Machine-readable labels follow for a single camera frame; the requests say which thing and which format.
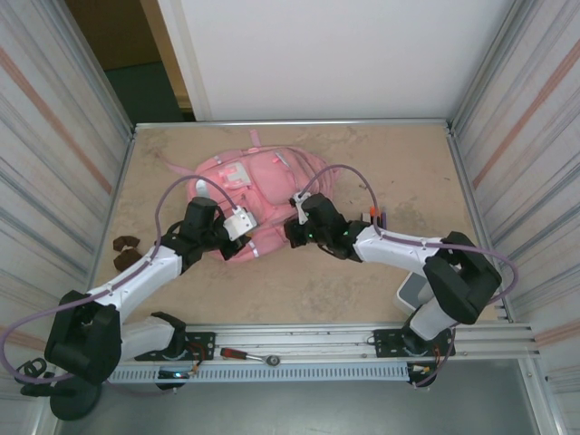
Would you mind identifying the pink backpack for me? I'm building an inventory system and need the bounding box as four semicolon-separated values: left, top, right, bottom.
156;129;339;264

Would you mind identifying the dark brown lump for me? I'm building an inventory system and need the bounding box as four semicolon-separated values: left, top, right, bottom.
111;235;140;253
112;250;146;273

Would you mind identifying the white flat box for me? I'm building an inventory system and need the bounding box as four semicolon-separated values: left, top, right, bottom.
396;271;431;314

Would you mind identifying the small circuit board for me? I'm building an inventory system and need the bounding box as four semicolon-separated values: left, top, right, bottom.
406;361;439;378
157;369;200;381

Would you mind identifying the black round base stand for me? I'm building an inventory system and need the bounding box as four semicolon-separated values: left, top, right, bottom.
14;357;103;421

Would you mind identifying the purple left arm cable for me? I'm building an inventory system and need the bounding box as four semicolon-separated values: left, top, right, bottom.
2;178;239;396

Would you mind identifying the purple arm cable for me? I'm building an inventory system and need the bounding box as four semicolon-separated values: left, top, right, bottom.
2;178;239;396
298;163;519;390

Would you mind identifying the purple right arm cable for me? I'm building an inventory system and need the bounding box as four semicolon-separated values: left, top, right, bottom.
298;163;519;390

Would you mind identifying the aluminium side rail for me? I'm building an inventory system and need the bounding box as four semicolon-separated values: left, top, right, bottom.
81;124;138;327
446;121;513;324

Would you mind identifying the aluminium back rail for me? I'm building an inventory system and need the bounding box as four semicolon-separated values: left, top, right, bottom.
133;119;454;133

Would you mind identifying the red handled ratchet wrench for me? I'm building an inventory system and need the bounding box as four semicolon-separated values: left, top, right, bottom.
220;346;282;367

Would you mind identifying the aluminium front rail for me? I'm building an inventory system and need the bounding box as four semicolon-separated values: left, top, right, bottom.
53;321;543;363

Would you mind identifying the grey slotted cable duct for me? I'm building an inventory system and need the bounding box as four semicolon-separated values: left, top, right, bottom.
111;364;409;384

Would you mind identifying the white door frame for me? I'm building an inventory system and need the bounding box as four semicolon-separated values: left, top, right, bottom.
156;0;214;122

